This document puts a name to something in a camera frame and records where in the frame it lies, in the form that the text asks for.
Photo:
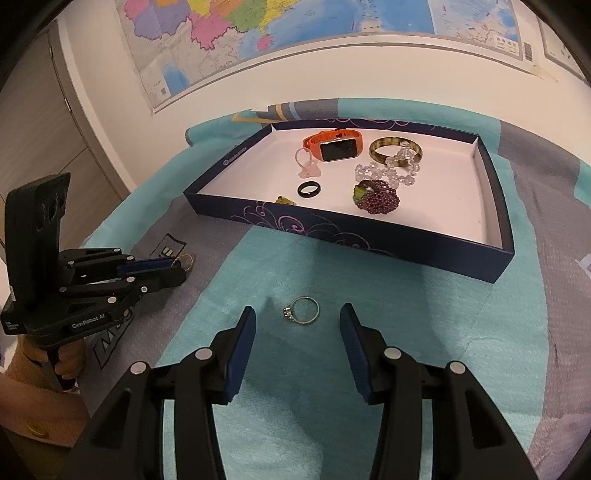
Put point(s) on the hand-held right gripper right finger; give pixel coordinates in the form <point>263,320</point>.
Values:
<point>358,355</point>

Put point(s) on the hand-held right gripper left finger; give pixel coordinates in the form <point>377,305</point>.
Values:
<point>240,355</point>

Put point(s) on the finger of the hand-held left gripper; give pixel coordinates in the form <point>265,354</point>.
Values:
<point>147,266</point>
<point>161,279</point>

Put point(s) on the purple grape brooch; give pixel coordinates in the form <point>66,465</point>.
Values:
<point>381,201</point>

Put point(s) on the dark blue box lid tray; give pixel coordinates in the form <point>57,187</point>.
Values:
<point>438,207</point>

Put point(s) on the pink pendant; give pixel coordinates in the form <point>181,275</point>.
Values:
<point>312,171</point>

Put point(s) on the person's left forearm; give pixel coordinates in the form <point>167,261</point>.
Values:
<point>37,406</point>

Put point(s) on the person's left hand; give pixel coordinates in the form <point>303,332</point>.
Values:
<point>69,364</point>

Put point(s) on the grey-brown door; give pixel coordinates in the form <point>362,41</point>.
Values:
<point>51,138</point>

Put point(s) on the brown yellow bangle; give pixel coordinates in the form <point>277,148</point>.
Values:
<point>376,157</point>

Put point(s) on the orange smartwatch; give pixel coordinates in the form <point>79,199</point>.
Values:
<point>339,150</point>

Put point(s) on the tape strip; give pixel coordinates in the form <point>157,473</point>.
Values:
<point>544,71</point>

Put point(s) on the colourful wall map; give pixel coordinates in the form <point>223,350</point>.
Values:
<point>300,32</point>

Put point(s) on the white wall socket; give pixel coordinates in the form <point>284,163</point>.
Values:
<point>561,50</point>

